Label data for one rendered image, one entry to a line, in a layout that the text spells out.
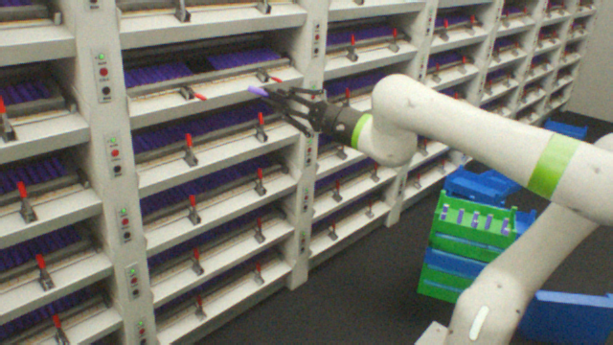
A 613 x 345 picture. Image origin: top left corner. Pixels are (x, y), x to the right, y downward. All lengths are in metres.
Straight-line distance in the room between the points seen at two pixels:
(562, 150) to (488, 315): 0.39
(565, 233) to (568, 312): 0.90
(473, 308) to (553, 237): 0.23
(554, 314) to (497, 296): 0.87
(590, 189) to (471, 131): 0.22
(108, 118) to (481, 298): 0.93
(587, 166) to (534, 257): 0.34
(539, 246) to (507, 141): 0.33
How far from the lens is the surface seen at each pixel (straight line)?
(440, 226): 1.88
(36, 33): 1.11
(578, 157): 0.90
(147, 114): 1.22
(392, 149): 1.05
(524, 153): 0.90
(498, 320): 1.09
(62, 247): 1.36
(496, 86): 3.19
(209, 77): 1.35
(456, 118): 0.94
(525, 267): 1.18
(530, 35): 3.39
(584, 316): 2.03
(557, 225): 1.12
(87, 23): 1.11
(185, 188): 1.52
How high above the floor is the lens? 1.32
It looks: 28 degrees down
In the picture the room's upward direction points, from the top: 4 degrees clockwise
